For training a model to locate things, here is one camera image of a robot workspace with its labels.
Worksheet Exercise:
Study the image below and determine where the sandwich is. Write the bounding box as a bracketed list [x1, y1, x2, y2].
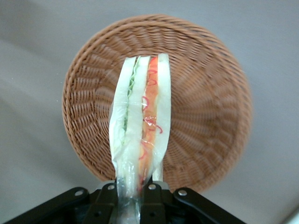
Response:
[108, 53, 172, 224]

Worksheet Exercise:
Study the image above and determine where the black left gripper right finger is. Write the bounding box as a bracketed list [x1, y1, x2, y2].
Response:
[140, 183, 246, 224]

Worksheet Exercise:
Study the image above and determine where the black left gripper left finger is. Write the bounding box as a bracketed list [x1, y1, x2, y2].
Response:
[4, 183, 119, 224]

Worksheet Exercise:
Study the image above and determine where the brown wicker basket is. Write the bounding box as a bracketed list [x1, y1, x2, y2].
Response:
[62, 14, 253, 193]

